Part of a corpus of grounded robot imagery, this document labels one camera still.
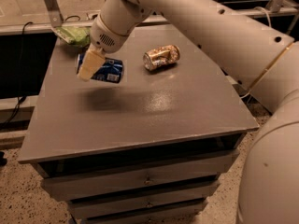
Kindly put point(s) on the blue pepsi can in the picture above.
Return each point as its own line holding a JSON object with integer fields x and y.
{"x": 110, "y": 71}

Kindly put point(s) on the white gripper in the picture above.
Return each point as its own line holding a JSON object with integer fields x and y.
{"x": 107, "y": 37}

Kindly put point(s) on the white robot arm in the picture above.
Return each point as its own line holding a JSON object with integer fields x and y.
{"x": 262, "y": 58}

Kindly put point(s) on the gold crushed can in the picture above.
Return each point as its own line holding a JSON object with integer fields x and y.
{"x": 162, "y": 56}

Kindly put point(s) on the grey metal railing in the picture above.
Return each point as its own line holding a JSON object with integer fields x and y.
{"x": 41, "y": 15}

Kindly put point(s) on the grey drawer cabinet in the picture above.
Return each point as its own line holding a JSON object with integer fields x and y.
{"x": 150, "y": 147}

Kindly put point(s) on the green chip bag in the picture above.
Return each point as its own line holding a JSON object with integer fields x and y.
{"x": 74, "y": 36}

